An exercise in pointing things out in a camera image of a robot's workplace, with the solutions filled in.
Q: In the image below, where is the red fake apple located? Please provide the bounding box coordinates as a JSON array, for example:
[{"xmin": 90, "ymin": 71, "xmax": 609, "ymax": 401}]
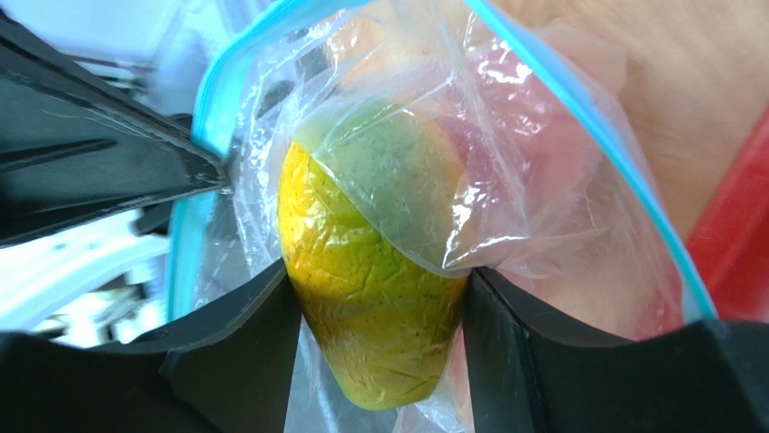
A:
[{"xmin": 441, "ymin": 38, "xmax": 602, "ymax": 243}]

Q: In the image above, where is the red plastic tray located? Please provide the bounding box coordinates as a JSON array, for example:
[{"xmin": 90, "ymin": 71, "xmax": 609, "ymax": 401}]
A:
[{"xmin": 687, "ymin": 112, "xmax": 768, "ymax": 323}]

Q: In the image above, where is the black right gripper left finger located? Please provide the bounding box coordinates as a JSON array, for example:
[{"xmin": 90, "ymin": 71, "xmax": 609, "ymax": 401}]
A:
[{"xmin": 1, "ymin": 262, "xmax": 301, "ymax": 432}]

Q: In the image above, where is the clear zip top bag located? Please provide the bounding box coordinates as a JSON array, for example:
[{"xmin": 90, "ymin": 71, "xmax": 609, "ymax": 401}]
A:
[{"xmin": 167, "ymin": 1, "xmax": 717, "ymax": 432}]

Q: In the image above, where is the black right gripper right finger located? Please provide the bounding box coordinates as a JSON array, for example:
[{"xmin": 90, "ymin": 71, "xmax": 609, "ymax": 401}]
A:
[{"xmin": 463, "ymin": 269, "xmax": 768, "ymax": 432}]

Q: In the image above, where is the yellow green fake mango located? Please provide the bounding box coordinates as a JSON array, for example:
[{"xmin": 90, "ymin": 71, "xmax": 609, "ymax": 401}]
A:
[{"xmin": 277, "ymin": 100, "xmax": 468, "ymax": 410}]

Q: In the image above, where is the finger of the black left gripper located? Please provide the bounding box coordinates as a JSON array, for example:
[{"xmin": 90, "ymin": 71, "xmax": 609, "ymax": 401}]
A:
[{"xmin": 1, "ymin": 14, "xmax": 226, "ymax": 246}]

